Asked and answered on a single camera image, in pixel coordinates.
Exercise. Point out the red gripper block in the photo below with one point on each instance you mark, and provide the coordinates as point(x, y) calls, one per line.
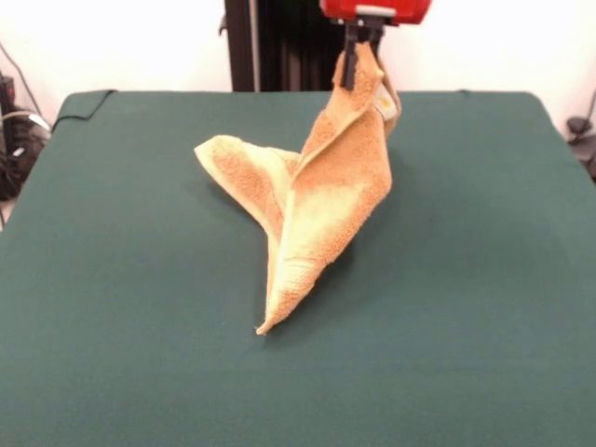
point(372, 9)

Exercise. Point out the tan terry towel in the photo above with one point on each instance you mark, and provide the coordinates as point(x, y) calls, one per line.
point(326, 195)

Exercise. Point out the dark green table cloth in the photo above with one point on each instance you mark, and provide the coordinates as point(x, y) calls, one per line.
point(139, 326)

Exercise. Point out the black pedestal column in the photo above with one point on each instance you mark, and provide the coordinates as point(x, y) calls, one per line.
point(288, 46)

